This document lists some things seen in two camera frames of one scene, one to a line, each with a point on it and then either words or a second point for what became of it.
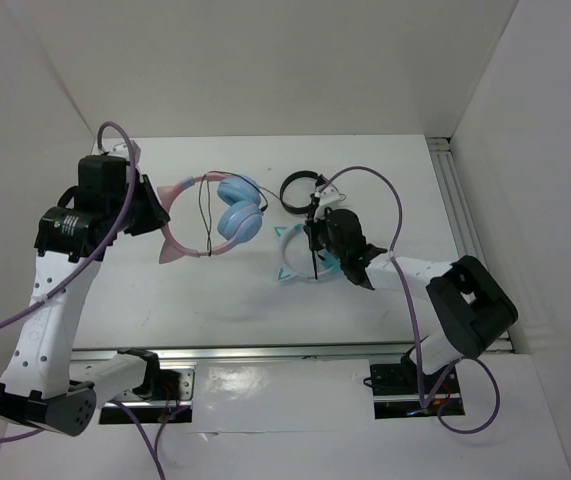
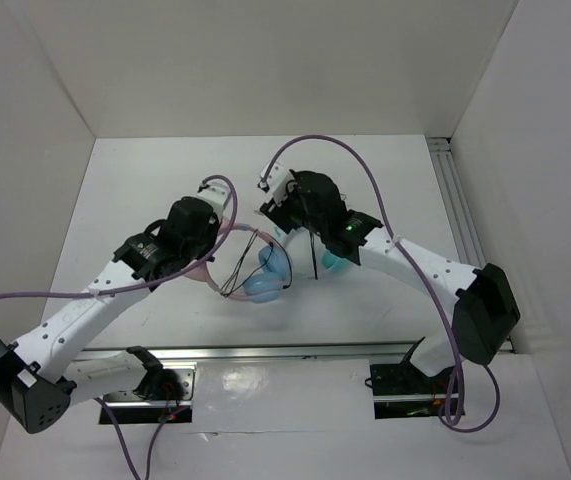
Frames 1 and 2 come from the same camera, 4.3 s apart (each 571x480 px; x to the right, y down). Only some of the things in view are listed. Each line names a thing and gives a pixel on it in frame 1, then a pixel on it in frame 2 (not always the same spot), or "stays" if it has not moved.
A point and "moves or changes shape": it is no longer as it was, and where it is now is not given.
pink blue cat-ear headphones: x=240 y=212 to x=271 y=280
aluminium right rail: x=457 y=205 stays
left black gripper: x=156 y=215 to x=212 y=227
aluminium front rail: x=252 y=353 stays
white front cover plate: x=284 y=395 stays
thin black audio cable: x=208 y=226 moves or changes shape
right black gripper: x=311 y=229 to x=279 y=214
